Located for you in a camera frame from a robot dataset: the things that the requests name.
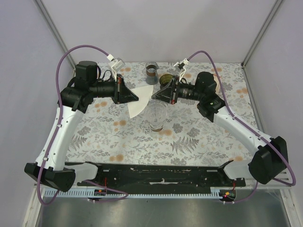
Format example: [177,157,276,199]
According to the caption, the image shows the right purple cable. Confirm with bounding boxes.
[182,50,297,204]

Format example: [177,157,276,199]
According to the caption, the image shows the left aluminium frame post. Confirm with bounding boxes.
[35,0,79,69]

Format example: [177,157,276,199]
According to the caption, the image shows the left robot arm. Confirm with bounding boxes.
[24,61,139,192]

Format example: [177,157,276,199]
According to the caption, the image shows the white paper coffee filter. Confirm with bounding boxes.
[127,85,153,118]

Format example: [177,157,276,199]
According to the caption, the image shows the glass carafe with brown band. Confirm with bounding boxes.
[145,62,159,85]

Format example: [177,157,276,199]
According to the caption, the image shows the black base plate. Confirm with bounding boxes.
[77,163,246,193]

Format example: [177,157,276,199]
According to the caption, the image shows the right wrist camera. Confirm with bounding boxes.
[174,58,189,82]

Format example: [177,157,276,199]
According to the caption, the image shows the clear glass dripper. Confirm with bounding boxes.
[144,100,167,132]

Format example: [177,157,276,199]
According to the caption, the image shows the floral tablecloth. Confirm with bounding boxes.
[65,62,257,166]

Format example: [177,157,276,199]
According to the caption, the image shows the right aluminium frame post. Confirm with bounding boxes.
[241,0,284,69]

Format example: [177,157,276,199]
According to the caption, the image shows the aluminium frame post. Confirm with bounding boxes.
[241,0,284,69]
[35,0,79,69]

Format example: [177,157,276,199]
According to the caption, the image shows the white cable duct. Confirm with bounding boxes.
[57,187,232,199]

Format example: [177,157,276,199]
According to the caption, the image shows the dark olive glass dripper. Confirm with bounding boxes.
[159,74,173,89]

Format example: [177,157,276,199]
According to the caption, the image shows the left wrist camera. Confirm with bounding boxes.
[107,54,125,81]

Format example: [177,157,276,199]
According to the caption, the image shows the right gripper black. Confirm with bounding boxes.
[152,76,204,105]

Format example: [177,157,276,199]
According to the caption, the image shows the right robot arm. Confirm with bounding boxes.
[152,72,288,186]

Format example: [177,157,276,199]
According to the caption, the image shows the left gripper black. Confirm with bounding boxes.
[90,74,139,105]

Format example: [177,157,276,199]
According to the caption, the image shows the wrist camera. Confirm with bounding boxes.
[174,58,189,82]
[107,54,125,81]

